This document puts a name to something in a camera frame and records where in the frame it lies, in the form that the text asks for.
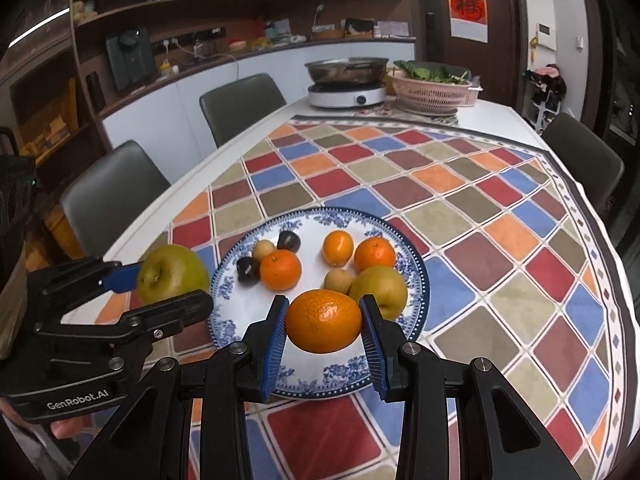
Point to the yellow-green pear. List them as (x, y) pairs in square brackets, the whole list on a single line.
[(380, 285)]

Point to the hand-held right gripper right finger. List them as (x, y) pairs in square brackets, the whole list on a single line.
[(372, 345)]

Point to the black thermos bottle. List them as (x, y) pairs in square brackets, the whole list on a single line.
[(95, 92)]

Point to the large orange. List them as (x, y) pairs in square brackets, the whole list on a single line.
[(324, 321)]

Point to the blue white porcelain plate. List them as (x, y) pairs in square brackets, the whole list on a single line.
[(312, 245)]

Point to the red white door poster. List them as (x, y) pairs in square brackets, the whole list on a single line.
[(467, 5)]

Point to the steel hot pot pan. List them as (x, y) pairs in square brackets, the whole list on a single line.
[(345, 70)]

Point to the green apple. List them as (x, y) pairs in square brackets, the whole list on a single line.
[(172, 274)]

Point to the white counter cabinet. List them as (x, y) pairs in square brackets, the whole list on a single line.
[(175, 110)]

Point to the oval small tangerine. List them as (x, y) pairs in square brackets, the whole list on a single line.
[(337, 247)]

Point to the round tangerine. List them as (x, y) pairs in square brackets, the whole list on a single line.
[(280, 270), (375, 254)]

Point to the black countertop appliance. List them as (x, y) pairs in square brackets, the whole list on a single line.
[(131, 60)]

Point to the brown wooden door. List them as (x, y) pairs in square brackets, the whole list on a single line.
[(500, 65)]

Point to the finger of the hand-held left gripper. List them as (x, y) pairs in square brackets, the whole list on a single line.
[(120, 279), (165, 312)]

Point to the shoe rack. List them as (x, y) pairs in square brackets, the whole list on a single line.
[(545, 95)]

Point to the person's grey trousers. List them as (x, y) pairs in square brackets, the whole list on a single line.
[(30, 452)]

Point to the white wall intercom panel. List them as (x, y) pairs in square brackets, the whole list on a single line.
[(545, 36)]

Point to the white induction cooker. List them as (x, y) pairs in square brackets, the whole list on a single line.
[(345, 96)]

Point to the pink plastic basket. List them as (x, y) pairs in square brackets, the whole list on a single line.
[(430, 95)]

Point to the green leafy vegetables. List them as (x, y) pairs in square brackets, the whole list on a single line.
[(425, 71)]

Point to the dark glass cabinet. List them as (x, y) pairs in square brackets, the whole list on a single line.
[(620, 110)]

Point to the small dark plum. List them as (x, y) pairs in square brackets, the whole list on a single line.
[(288, 240)]

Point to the large dark plum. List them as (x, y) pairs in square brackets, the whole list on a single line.
[(247, 270)]

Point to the colourful chequered tablecloth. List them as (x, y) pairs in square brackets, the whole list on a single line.
[(480, 255)]

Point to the small brown kiwi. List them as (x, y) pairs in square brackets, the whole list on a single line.
[(337, 280), (263, 249)]

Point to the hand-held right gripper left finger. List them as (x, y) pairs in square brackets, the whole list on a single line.
[(275, 345)]

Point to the wooden wall shelving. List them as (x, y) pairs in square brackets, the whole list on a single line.
[(150, 15)]

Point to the person's left hand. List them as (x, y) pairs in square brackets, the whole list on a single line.
[(67, 427)]

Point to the grey dining chair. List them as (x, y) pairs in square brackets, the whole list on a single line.
[(242, 105), (110, 195), (582, 160)]

